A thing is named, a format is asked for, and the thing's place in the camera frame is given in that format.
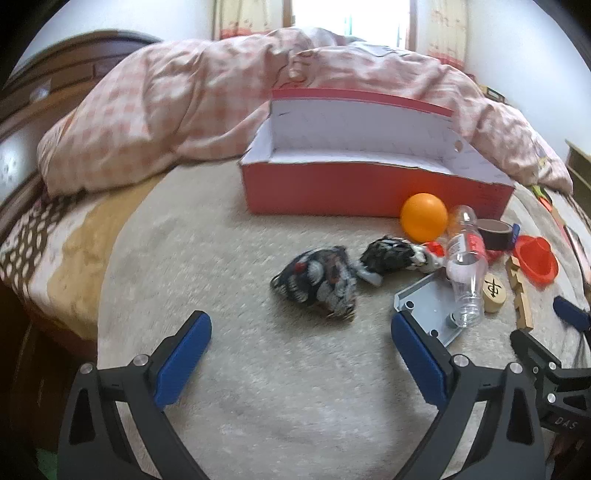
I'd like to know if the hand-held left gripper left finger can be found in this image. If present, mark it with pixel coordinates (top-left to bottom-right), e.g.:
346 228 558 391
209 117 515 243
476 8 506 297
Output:
58 310 213 480

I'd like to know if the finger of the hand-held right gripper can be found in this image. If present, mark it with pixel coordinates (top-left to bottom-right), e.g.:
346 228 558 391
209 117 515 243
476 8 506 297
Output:
510 329 591 407
553 296 591 331

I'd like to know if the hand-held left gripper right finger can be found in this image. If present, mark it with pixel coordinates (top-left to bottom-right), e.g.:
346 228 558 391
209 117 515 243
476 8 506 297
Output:
390 310 548 480

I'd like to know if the notched wooden bar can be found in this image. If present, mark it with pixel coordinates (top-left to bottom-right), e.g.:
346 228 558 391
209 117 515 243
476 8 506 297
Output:
505 256 535 330

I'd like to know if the grey plastic plate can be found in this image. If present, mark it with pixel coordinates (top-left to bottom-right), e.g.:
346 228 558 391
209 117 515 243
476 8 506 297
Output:
393 271 467 348

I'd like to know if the red plastic cone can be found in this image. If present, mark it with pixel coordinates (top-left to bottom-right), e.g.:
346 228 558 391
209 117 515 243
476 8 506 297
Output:
513 234 559 286

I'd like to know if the clear plastic bottle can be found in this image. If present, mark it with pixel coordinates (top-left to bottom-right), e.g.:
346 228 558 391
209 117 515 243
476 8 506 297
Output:
444 205 490 328

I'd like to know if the black white toy figure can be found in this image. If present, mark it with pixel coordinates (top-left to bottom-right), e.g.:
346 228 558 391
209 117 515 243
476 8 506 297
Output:
358 235 446 287

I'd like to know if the dark tape roll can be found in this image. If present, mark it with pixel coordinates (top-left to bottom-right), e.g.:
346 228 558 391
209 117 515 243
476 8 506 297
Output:
475 219 514 252

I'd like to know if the black patterned cloth pouch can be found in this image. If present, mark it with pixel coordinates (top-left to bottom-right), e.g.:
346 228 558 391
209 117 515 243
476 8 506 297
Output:
270 246 358 322

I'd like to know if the orange ball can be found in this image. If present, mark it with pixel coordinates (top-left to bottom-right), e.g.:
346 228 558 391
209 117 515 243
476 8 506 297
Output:
400 193 450 244

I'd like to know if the red cardboard box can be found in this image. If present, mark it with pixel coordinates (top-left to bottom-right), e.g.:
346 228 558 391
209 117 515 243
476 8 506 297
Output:
239 88 516 220

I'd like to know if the round wooden chess piece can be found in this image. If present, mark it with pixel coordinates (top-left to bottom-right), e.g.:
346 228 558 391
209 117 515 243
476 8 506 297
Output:
481 271 507 313

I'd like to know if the green orange toy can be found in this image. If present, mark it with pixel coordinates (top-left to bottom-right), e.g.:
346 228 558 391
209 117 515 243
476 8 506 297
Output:
531 185 555 210

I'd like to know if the wooden cabinet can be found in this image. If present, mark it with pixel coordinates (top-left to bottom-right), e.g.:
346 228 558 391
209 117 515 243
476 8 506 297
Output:
566 140 591 195

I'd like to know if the brown dotted bed sheet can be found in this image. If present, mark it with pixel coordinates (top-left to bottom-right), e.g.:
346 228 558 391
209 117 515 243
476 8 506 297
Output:
0 175 153 342

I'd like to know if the pink checked quilt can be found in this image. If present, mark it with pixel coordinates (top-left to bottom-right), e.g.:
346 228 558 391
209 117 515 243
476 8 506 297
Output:
37 27 574 197

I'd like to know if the dark wooden headboard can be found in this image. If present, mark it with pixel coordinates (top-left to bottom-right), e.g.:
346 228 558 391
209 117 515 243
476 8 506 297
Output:
0 30 162 232

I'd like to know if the cream patterned curtain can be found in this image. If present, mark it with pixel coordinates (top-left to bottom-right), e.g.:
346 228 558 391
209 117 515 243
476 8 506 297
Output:
416 0 469 70
212 0 291 40

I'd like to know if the window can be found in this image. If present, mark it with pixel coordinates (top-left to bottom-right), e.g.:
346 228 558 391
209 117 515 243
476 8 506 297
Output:
284 0 419 49

